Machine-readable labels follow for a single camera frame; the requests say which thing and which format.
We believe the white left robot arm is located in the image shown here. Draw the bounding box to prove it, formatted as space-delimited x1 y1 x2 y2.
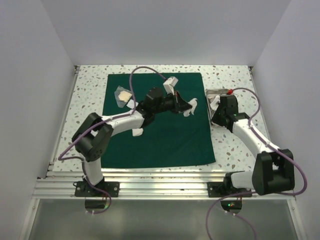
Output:
71 87 198 197

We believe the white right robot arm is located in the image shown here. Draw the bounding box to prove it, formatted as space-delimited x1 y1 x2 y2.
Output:
209 94 295 197

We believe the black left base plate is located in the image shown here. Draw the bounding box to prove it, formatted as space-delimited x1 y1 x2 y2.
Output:
72 180 120 198

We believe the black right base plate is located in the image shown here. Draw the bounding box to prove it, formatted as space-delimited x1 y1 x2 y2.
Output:
207 181 253 198

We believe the clear bag with gloves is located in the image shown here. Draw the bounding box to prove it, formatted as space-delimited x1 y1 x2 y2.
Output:
114 86 133 108

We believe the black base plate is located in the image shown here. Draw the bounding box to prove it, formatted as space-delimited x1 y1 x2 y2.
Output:
207 181 253 198
72 180 120 198

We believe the stainless steel tray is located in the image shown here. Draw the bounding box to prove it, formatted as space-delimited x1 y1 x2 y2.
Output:
205 88 230 126

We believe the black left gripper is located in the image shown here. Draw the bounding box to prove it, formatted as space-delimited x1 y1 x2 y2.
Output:
153 90 192 115

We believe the white gauze pad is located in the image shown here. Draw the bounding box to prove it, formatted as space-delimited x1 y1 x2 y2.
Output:
183 98 198 117
132 128 144 137
209 95 220 111

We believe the green surgical cloth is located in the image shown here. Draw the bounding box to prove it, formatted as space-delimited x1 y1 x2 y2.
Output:
101 73 216 169

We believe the aluminium rail frame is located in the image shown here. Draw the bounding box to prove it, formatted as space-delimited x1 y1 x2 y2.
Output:
19 65 300 240

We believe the white printed paper packet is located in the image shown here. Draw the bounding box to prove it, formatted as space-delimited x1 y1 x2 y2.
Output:
126 99 138 109

